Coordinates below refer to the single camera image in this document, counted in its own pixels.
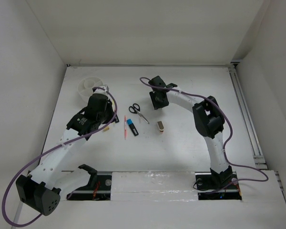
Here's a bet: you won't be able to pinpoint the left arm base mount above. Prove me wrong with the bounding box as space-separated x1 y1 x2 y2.
66 164 112 201

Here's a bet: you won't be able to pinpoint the pink clear pen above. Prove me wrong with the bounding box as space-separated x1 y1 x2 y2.
123 115 127 140

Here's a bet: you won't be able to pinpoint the white round divided container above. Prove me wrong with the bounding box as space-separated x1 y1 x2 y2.
77 77 104 104

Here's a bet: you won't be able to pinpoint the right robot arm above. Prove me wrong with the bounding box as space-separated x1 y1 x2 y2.
148 76 233 191

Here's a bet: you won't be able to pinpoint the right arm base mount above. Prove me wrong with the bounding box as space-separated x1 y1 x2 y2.
193 172 242 200

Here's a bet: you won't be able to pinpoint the blue cap black highlighter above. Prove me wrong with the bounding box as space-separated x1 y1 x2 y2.
126 119 139 136

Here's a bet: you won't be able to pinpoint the aluminium frame rail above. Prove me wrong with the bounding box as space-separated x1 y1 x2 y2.
228 62 268 170

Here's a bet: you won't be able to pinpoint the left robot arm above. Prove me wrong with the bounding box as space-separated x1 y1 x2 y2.
16 93 114 216

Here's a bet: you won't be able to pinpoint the black handled scissors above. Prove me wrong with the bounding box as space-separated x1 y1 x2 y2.
128 103 150 124

